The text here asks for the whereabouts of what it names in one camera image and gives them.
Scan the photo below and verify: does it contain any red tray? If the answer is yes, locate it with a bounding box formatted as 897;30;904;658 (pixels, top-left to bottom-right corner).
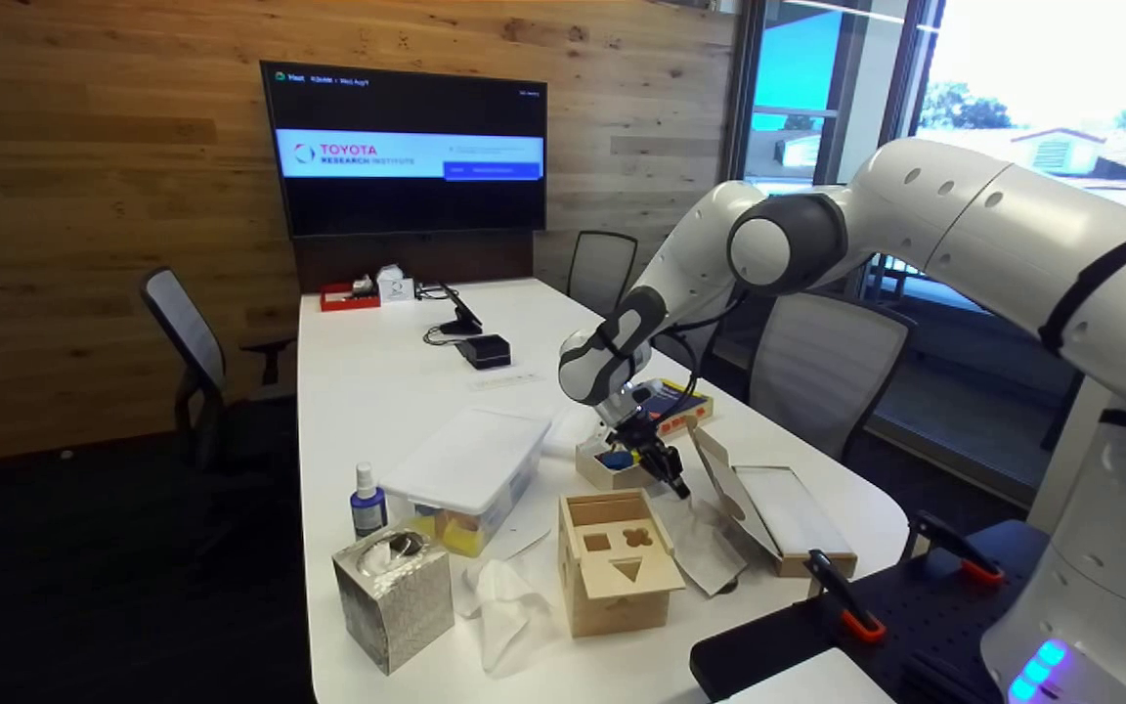
319;281;382;313

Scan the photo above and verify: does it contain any small spray bottle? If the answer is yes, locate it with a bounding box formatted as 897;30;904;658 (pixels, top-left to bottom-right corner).
349;462;390;540

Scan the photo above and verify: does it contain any black clamp with orange tips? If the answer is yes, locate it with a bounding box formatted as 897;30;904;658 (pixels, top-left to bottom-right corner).
805;549;888;644
913;509;1007;588

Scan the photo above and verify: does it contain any clear plastic bin white lid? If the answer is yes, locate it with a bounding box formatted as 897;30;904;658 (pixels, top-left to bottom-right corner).
378;407;553;559

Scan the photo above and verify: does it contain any wall monitor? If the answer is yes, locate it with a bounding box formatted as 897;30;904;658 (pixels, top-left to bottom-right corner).
260;60;550;240

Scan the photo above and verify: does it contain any small open wooden box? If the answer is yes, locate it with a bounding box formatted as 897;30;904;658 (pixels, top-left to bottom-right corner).
575;434;664;493

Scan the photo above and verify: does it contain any silver tissue box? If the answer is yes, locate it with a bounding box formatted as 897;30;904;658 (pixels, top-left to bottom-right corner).
331;522;455;677

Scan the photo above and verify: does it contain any window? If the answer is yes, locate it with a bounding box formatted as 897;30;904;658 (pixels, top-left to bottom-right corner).
731;0;1126;490

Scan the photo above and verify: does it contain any grey napkin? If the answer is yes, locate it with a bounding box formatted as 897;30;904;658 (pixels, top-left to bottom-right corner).
665;497;751;598

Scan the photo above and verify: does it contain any white board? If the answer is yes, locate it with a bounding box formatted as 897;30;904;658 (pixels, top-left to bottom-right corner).
717;646;898;704

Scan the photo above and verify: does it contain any office chair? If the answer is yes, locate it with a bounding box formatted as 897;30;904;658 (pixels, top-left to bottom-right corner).
139;266;296;472
748;292;917;462
567;230;640;316

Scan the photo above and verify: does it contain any wooden box with open lid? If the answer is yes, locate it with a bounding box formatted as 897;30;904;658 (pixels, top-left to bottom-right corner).
688;426;859;580

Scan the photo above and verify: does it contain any small black box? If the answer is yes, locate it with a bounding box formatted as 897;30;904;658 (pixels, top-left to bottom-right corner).
455;333;513;371

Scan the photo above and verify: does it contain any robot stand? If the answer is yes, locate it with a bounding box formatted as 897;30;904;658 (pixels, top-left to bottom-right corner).
689;518;1053;704

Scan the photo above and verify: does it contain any wooden shape sorter box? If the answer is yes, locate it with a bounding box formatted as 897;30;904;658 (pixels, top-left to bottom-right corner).
556;488;687;639

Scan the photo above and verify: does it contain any white napkin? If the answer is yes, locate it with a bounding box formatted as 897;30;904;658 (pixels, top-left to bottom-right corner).
463;557;561;678

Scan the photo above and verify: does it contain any colourful flat box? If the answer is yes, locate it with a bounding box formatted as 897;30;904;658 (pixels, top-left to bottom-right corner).
630;378;716;439

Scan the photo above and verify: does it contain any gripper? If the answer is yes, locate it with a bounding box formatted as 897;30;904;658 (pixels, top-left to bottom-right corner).
612;406;693;501

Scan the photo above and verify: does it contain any black tablet stand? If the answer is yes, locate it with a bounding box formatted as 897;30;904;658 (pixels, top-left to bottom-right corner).
436;283;485;337

